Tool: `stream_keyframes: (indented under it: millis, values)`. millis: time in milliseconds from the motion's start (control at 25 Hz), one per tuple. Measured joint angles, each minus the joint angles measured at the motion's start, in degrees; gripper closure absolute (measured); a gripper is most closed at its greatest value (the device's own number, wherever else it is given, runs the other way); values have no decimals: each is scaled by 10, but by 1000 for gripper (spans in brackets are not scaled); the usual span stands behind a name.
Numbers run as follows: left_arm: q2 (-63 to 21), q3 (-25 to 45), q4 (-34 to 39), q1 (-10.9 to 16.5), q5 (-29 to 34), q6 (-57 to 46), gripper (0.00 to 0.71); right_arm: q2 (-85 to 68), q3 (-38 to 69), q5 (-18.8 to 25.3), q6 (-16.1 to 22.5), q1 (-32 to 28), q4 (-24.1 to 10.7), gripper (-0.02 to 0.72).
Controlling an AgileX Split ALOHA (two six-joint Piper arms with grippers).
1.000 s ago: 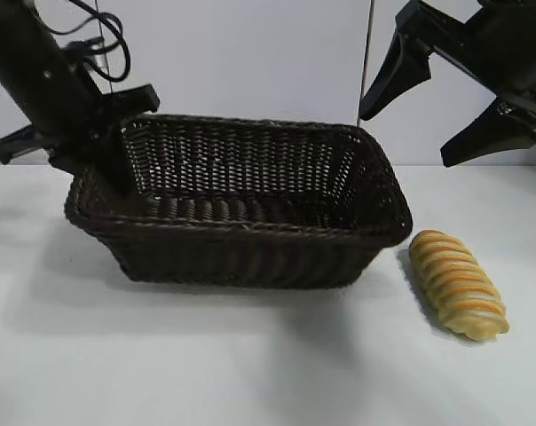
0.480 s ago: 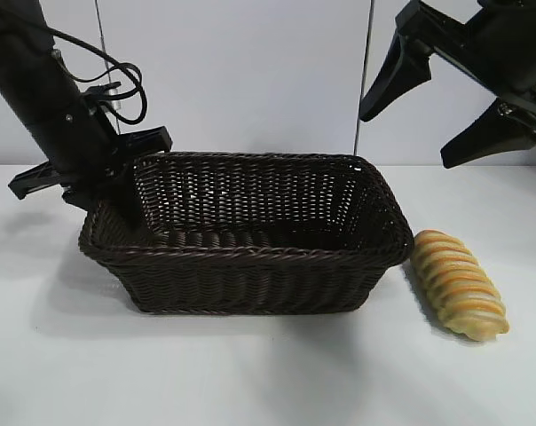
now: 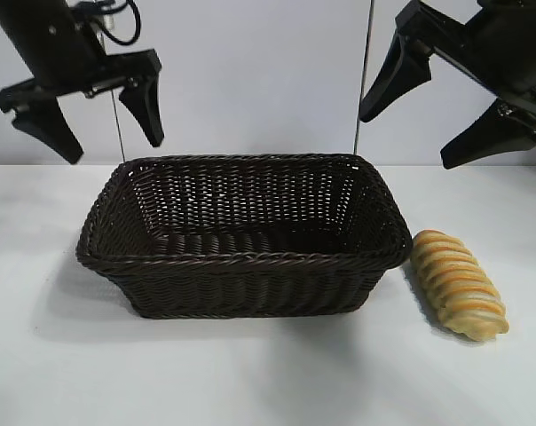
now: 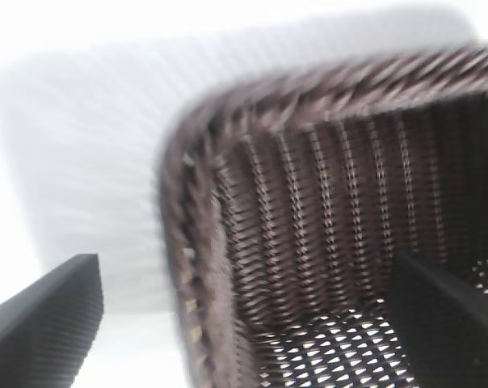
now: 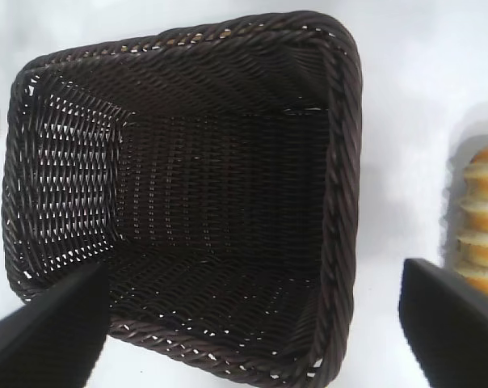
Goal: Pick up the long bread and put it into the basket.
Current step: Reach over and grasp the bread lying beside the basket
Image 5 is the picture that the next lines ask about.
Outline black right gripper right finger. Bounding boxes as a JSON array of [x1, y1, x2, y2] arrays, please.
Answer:
[[397, 258, 488, 388]]

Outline dark brown woven basket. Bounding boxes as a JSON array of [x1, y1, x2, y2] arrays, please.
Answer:
[[0, 11, 364, 388]]

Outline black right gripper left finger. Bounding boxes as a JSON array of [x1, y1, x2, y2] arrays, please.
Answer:
[[0, 261, 110, 388]]

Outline long twisted bread loaf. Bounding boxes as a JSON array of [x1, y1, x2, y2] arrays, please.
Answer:
[[455, 144, 488, 304]]

